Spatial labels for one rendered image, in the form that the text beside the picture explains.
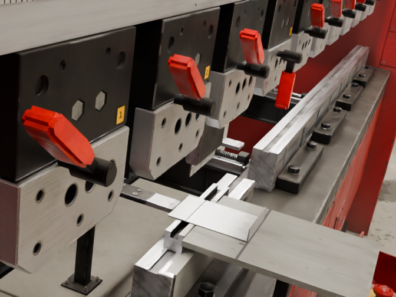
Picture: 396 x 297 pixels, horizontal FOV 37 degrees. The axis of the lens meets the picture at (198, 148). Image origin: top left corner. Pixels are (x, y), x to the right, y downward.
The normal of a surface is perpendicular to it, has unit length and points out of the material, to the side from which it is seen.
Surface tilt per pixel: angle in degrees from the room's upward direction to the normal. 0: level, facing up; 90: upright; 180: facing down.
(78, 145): 90
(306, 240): 0
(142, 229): 0
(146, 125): 90
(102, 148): 90
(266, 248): 0
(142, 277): 90
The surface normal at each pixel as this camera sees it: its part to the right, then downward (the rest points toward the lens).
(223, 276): 0.14, -0.92
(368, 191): -0.37, 0.29
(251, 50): -0.36, 0.88
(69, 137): 0.92, 0.26
